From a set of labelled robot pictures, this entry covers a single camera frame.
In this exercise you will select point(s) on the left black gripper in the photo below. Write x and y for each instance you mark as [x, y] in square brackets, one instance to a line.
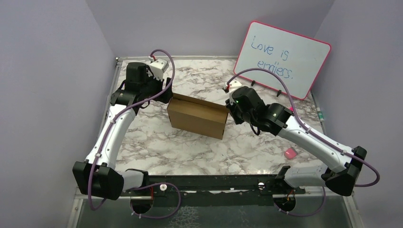
[149, 76]

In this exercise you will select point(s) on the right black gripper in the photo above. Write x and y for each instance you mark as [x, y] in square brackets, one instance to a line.
[231, 108]

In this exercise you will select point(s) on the brown cardboard box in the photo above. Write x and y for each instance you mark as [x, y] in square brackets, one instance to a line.
[197, 116]

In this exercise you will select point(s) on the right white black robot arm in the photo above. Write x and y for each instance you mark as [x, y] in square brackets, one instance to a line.
[341, 164]

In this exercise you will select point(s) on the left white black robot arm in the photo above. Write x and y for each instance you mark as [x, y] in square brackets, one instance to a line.
[96, 175]

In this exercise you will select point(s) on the pink eraser block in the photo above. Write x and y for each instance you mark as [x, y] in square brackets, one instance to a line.
[290, 153]

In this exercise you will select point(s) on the pink framed whiteboard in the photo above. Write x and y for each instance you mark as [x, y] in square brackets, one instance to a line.
[295, 58]

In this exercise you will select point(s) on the green capped marker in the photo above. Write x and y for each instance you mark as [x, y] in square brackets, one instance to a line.
[320, 114]

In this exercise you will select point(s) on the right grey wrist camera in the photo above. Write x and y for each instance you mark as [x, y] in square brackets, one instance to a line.
[232, 86]

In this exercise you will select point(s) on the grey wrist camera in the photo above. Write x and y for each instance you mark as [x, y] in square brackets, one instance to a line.
[158, 68]
[232, 86]

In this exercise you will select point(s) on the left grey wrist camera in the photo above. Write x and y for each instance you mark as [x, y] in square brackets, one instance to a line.
[158, 68]

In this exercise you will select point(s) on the aluminium table frame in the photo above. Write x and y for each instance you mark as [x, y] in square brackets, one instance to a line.
[214, 190]

